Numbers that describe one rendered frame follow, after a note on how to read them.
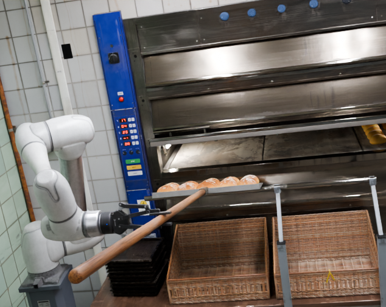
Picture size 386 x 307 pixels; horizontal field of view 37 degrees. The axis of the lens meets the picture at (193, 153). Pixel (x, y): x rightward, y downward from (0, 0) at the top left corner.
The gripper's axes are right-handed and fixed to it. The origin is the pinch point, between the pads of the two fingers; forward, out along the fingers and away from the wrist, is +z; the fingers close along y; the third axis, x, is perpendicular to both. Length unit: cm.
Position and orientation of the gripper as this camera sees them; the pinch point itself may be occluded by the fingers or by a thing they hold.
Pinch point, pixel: (161, 218)
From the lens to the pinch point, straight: 192.9
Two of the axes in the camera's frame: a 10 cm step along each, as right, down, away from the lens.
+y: 1.0, 10.0, 0.2
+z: 9.8, -0.9, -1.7
